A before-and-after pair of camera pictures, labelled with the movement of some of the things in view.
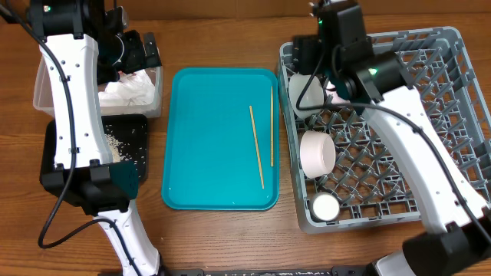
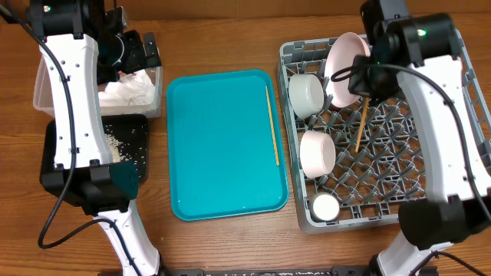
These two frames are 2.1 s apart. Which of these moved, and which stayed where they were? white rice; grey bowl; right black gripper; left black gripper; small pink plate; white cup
Moved: right black gripper
Stayed: white cup; left black gripper; white rice; grey bowl; small pink plate
